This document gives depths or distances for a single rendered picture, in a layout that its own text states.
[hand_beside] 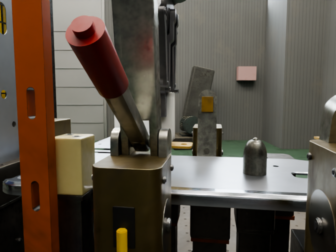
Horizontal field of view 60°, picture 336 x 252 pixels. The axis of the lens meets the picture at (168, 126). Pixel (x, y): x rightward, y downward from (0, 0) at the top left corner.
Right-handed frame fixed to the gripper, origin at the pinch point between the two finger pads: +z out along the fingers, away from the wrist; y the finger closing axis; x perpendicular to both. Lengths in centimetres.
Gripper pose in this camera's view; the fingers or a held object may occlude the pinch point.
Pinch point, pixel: (163, 116)
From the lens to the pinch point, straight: 42.0
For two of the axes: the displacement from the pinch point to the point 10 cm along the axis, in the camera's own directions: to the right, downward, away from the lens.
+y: 1.6, -1.0, 9.8
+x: -9.9, -0.2, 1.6
